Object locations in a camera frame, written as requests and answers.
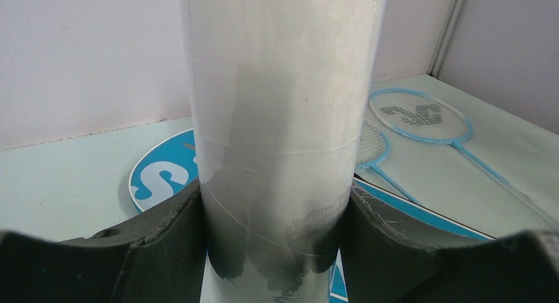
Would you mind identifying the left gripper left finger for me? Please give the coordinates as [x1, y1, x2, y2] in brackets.
[1, 181, 206, 302]

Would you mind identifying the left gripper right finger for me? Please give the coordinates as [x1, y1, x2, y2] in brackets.
[341, 185, 558, 302]

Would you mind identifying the white shuttlecock tube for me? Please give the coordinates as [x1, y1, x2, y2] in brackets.
[180, 0, 386, 302]

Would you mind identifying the left blue badminton racket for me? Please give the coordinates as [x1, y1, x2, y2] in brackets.
[355, 120, 422, 206]

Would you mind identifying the blue badminton racket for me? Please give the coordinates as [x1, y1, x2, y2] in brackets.
[355, 120, 422, 206]
[368, 88, 558, 229]

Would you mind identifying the right blue badminton racket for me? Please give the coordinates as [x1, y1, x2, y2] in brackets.
[368, 88, 558, 229]

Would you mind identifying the blue racket cover bag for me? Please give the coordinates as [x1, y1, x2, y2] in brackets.
[129, 128, 496, 303]

